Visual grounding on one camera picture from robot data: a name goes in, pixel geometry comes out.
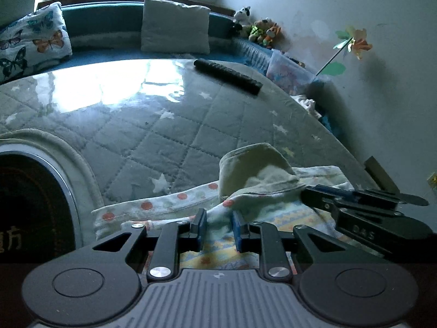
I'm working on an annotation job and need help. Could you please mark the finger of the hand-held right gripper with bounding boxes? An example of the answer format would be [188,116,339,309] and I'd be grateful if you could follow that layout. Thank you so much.
[300,184,429,214]
[335,208,432,257]

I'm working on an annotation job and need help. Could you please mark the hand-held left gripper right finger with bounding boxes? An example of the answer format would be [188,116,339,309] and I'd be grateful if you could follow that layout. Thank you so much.
[232,211,342,280]

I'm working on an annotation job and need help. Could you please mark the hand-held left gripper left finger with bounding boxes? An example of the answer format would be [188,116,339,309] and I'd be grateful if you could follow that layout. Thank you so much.
[92,208,208,280]

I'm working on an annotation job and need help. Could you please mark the patterned button-up shirt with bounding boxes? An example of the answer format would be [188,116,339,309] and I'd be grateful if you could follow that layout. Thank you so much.
[91,142,356,281]

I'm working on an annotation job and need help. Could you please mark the brown wooden board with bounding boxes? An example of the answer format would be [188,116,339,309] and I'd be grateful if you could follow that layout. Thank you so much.
[364,156,400,195]

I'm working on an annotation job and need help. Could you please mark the small white cloth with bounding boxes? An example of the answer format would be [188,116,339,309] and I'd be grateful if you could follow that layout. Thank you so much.
[294,94,323,120]

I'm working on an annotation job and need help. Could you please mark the clear plastic storage box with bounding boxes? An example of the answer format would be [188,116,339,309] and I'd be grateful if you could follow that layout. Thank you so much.
[266,49,323,96]

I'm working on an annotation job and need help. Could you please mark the black remote control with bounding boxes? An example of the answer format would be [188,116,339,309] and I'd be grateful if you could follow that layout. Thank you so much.
[193,58,263,95]

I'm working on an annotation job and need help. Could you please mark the colourful paper pinwheel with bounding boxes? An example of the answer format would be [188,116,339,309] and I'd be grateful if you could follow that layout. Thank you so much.
[316,25,373,76]

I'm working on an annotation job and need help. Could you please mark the round black table hotplate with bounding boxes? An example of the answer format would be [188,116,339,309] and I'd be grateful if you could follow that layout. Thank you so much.
[0,143,82,263]

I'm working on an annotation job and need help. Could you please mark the orange plush toy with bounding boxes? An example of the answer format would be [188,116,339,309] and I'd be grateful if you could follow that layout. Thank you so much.
[263,24,282,48]

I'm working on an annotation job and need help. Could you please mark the brown plush toys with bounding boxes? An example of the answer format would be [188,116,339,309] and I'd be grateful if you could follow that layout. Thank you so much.
[248,18,270,43]

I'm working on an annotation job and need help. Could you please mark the plain white cushion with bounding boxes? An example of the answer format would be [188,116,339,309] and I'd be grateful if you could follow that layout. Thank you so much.
[141,0,211,54]

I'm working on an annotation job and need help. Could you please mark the black and white cow plush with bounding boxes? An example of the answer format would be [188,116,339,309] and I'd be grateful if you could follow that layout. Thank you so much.
[233,6,252,36]

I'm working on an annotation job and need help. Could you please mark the teal window bench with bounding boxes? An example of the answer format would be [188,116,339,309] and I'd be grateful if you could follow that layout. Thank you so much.
[0,2,337,134]

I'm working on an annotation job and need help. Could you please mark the butterfly print pillow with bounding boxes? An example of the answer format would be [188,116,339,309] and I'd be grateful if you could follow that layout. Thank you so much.
[0,2,73,84]

